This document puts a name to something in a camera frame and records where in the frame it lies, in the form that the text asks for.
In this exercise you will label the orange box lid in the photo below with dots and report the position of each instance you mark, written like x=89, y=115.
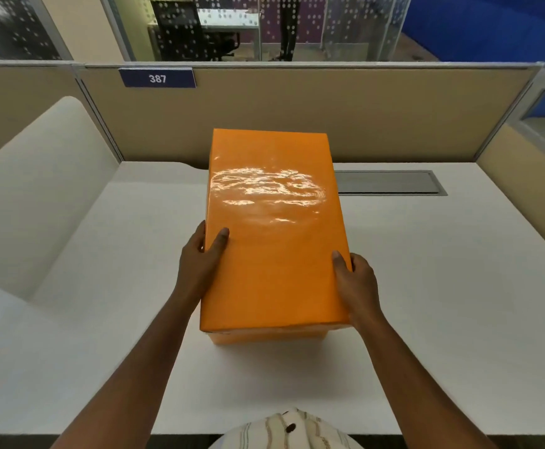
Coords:
x=272, y=229

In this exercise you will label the blue desk number plate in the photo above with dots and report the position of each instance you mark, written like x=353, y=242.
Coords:
x=157, y=78

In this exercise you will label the person's right hand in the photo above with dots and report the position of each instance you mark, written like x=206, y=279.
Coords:
x=359, y=285

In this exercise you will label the orange box base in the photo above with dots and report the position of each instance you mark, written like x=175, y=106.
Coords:
x=267, y=336

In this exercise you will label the striped white shirt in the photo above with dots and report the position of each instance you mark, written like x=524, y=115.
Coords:
x=286, y=432

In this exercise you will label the person's left hand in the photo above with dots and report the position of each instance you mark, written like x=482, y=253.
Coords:
x=196, y=271

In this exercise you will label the person's right thumb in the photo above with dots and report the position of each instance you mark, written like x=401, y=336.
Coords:
x=339, y=268

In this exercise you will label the person's left thumb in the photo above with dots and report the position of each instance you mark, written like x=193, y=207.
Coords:
x=219, y=245

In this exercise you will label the person's left forearm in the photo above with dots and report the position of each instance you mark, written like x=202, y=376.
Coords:
x=127, y=378

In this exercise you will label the dotted glass wall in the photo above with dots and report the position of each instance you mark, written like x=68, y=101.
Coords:
x=258, y=23

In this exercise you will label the person's right forearm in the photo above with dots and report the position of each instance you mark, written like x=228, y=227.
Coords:
x=417, y=388

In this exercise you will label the beige cubicle partition panel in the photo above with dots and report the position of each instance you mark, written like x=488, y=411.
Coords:
x=300, y=112
x=15, y=107
x=529, y=168

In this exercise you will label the black office chair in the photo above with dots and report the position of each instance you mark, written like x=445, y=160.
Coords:
x=183, y=32

